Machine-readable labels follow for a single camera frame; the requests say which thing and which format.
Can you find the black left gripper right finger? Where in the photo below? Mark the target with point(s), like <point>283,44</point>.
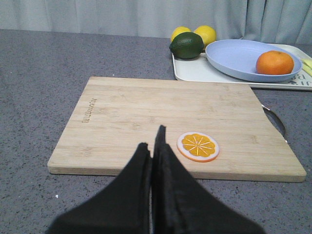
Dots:
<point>180,205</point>

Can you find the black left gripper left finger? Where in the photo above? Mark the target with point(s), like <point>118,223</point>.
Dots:
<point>120,208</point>

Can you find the light blue plate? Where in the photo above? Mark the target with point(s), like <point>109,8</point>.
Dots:
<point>237,58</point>

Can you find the whole orange fruit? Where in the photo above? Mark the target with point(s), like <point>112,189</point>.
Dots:
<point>274,63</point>

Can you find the cream white tray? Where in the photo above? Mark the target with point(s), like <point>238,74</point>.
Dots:
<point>199,69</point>

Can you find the orange slice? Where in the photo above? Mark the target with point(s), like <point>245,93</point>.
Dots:
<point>198,147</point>

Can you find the wooden cutting board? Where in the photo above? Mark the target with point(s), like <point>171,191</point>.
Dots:
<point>114,115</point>

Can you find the green lime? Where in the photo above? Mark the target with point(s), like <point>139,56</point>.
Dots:
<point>187,45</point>

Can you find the yellow lemon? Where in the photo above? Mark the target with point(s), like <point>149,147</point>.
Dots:
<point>207,33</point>
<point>179,30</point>

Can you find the yellow-green peel pieces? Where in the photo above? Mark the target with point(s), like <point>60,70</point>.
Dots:
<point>307,66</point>

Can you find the grey curtain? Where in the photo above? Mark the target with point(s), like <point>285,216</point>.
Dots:
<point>275,21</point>

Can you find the metal cutting board handle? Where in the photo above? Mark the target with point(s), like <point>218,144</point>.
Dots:
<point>275,121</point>

